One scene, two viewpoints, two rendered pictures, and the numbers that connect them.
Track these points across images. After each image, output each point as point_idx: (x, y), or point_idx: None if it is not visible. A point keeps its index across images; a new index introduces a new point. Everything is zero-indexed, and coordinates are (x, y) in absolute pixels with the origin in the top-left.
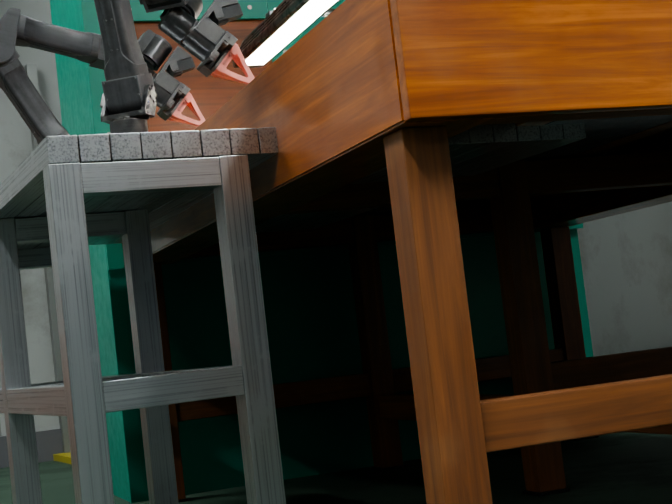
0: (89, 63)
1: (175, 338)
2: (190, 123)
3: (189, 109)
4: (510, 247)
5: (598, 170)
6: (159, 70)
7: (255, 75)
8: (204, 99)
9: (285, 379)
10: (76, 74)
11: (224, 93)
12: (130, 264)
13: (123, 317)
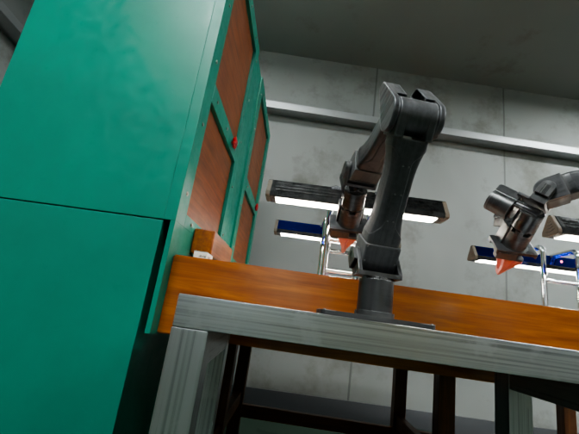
0: (360, 169)
1: (144, 406)
2: (345, 248)
3: (206, 198)
4: (455, 389)
5: None
6: (208, 158)
7: (221, 193)
8: (210, 195)
9: None
10: (124, 107)
11: (214, 196)
12: (532, 427)
13: (128, 387)
